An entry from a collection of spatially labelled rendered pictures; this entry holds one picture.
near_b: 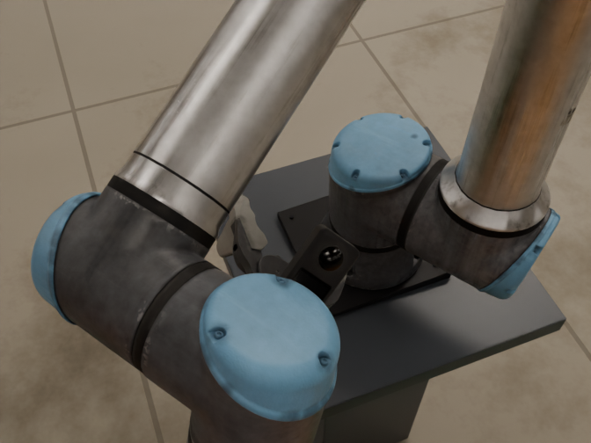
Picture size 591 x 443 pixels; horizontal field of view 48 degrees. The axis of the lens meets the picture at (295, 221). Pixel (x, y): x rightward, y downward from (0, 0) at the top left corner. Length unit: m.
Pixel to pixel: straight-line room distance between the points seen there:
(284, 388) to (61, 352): 1.69
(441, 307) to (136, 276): 0.79
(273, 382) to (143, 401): 1.54
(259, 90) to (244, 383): 0.21
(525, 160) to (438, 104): 1.83
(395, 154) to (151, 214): 0.57
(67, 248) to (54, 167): 2.03
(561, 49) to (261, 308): 0.45
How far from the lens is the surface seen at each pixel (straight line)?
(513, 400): 1.98
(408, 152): 0.99
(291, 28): 0.51
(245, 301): 0.43
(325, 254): 0.61
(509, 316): 1.20
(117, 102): 2.70
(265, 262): 0.67
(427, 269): 1.19
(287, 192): 1.30
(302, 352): 0.41
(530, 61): 0.76
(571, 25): 0.74
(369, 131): 1.02
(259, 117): 0.49
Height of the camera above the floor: 1.74
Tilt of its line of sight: 52 degrees down
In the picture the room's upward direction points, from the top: straight up
